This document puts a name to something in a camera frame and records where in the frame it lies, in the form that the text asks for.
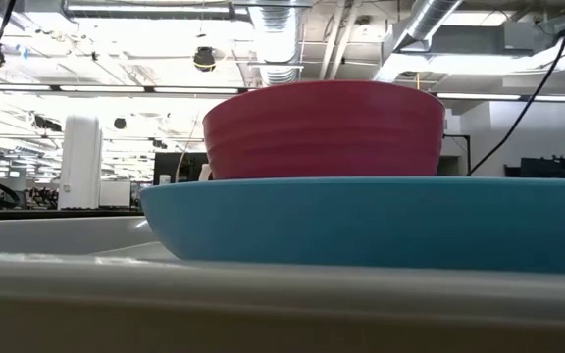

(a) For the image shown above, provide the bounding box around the large silver ceiling duct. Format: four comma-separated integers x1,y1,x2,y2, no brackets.
373,0,464,83

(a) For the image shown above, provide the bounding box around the white pillar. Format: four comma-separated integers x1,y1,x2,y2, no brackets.
58,115,105,211

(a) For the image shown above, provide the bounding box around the pink bowl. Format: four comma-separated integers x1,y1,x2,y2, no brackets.
202,79,446,181

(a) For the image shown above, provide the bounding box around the black monitor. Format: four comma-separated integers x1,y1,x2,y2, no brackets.
153,152,209,186

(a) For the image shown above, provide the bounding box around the black equipment box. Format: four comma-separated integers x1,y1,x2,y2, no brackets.
503,155,565,179

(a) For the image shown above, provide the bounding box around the blue plate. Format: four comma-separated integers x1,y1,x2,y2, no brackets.
138,176,565,276

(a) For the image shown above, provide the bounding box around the black aluminium table frame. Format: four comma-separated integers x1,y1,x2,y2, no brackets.
0,208,145,222

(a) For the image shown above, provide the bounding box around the grey plastic tray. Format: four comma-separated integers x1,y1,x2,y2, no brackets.
0,215,565,325

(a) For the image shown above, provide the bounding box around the white cabinet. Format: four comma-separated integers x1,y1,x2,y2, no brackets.
98,179,131,208

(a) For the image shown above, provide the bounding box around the silver ribbed ceiling duct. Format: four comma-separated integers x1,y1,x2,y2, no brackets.
250,0,306,87

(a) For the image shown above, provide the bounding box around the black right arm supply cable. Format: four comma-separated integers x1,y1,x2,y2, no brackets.
467,0,565,177

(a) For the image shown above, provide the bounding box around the long ceiling light strip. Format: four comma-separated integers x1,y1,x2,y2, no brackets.
0,82,565,103

